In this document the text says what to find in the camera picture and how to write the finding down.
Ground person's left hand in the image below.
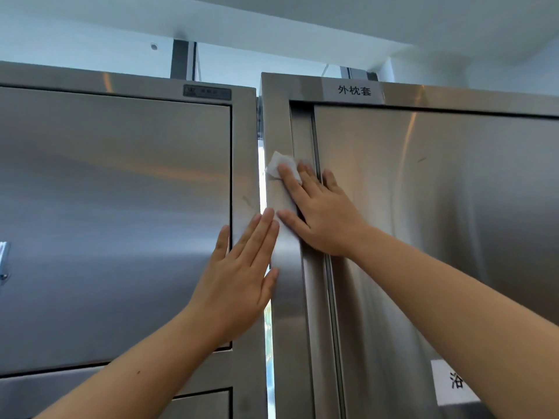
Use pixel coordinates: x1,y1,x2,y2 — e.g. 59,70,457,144
185,208,280,347

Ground person's right hand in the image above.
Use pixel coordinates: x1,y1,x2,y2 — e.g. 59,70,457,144
276,161,377,261

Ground white wet wipe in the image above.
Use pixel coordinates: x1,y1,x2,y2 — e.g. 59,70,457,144
265,151,303,184

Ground person's left forearm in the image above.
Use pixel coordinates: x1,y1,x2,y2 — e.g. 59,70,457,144
34,307,235,419

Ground person's right forearm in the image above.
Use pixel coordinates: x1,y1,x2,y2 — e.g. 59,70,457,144
351,226,559,419

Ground stainless steel cabinet body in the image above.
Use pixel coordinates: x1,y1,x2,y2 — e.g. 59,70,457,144
0,61,270,419

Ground steel linen shelf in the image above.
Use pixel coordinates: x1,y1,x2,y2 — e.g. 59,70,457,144
260,72,559,419

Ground white paper label pillowcase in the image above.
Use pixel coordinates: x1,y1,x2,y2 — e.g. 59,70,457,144
322,78,385,104

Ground white paper label bath towel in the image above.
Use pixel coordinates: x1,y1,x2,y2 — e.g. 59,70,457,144
431,360,481,406

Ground dark window frame post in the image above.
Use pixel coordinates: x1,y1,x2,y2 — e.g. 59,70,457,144
170,38,203,81
347,66,379,82

